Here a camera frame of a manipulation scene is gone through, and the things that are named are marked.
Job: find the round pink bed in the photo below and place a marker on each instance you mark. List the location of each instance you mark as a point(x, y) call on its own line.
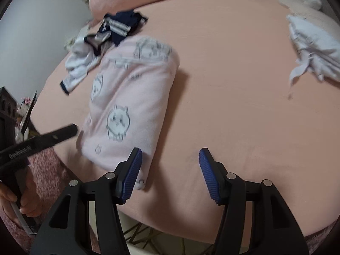
point(225, 85)

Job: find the person's left forearm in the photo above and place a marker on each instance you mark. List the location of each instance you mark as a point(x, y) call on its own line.
point(10, 228)

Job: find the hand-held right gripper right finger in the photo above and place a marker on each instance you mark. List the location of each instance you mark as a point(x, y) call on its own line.
point(209, 175)

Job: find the navy white-striped garment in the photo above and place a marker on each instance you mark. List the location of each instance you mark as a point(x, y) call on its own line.
point(122, 25)

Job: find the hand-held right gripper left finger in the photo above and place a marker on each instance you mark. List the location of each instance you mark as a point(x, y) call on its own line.
point(131, 175)

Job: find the folded white garment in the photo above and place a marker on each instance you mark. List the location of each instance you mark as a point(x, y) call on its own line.
point(316, 47)

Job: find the person's left hand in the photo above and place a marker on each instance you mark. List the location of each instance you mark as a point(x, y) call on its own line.
point(30, 196)

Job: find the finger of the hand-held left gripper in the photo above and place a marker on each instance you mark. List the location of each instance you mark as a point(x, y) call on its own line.
point(39, 143)
point(29, 111)

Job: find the dark storage box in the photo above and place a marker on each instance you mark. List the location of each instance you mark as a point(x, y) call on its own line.
point(6, 101)

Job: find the pink cartoon-print pajama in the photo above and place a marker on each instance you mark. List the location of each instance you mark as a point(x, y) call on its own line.
point(132, 98)

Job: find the white navy-trimmed t-shirt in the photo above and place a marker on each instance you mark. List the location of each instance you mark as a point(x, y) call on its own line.
point(79, 66)

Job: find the pile of light clothes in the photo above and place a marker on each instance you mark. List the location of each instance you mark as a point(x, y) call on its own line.
point(69, 42)

